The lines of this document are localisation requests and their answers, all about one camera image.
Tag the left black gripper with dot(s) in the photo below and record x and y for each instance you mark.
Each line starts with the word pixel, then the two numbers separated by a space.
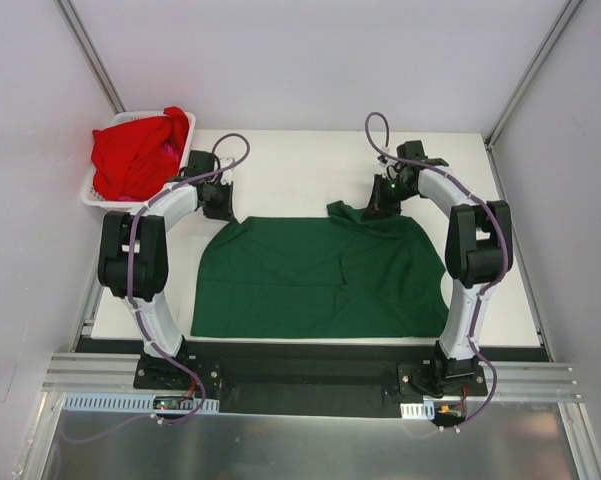
pixel 220 201

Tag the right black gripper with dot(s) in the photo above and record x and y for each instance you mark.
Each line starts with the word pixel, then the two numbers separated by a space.
pixel 380 195

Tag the green t shirt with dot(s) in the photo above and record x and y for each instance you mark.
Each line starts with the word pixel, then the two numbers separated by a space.
pixel 335 277

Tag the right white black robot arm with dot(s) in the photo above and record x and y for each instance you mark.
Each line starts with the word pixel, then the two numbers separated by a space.
pixel 478 254

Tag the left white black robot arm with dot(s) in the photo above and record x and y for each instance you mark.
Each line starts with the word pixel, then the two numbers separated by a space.
pixel 133 262

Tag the red t shirt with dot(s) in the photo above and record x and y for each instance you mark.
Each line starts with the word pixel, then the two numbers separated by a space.
pixel 135 160

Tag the white plastic basket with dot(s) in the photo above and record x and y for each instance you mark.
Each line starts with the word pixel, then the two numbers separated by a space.
pixel 92 192

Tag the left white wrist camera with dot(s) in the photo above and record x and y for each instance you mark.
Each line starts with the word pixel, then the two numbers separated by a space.
pixel 227 165

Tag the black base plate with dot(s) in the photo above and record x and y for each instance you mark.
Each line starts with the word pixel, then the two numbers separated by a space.
pixel 368 381

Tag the right slotted cable duct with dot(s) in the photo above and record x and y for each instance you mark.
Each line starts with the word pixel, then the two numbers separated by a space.
pixel 418 411

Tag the slotted cable duct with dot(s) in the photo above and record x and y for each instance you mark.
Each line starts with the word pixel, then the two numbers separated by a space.
pixel 418 411
pixel 138 403

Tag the aluminium rail beam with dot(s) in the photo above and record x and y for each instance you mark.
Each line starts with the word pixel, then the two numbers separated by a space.
pixel 109 372

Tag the left aluminium frame post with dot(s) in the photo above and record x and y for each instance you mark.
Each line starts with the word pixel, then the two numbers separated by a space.
pixel 79 32

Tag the aluminium frame post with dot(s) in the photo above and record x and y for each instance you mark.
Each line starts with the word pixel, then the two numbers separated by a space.
pixel 551 39
pixel 79 32

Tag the right aluminium frame post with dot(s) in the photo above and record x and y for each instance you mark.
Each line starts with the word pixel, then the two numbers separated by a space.
pixel 551 39

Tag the left slotted cable duct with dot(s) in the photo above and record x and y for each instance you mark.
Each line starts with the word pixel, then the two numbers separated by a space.
pixel 138 403

